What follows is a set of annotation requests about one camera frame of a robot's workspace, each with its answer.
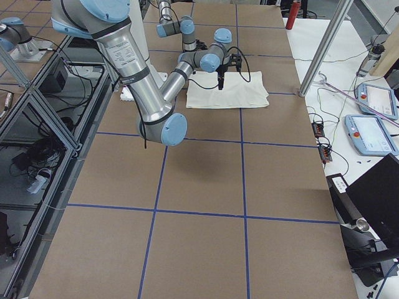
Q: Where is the grey water bottle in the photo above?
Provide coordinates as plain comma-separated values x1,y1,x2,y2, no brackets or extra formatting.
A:
357,44,385,77

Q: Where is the near teach pendant blue grey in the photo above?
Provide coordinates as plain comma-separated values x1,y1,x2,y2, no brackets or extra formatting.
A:
344,115,398,156

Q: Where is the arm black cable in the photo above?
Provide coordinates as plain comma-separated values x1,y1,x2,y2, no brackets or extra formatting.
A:
188,45,252,90

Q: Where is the cream long-sleeve cat shirt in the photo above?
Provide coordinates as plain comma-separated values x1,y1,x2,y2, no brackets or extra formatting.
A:
186,71,269,109

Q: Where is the far teach pendant blue grey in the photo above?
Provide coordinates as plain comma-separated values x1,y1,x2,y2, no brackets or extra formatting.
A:
355,83,398,120

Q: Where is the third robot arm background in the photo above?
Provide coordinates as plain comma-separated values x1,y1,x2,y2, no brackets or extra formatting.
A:
1,17,32,52

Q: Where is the red bottle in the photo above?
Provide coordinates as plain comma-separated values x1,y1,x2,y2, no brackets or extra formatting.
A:
286,0,300,30

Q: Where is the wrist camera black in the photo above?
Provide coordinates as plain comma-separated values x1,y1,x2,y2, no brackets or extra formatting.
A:
196,39,208,50
227,54,242,72

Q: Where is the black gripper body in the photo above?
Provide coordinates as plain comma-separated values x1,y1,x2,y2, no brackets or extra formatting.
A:
216,64,228,78

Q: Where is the teach pendant blue grey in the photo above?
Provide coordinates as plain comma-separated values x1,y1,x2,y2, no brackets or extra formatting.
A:
355,83,398,120
344,115,398,156

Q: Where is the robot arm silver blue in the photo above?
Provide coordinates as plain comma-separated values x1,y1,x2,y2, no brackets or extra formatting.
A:
51,1,233,146
156,1,197,52

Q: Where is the black box with label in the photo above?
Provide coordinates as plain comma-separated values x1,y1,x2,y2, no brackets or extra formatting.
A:
326,173,362,225

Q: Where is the black red connector block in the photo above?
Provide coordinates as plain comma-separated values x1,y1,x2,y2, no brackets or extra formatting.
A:
318,145,333,164
312,121,325,138

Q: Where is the reacher grabber stick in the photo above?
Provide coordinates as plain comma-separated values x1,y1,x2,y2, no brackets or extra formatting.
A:
319,72,398,122

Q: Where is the black monitor on stand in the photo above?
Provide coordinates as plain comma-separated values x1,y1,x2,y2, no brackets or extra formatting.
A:
341,153,398,287

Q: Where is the aluminium frame post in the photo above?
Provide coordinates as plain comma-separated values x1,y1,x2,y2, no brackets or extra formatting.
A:
299,0,353,97

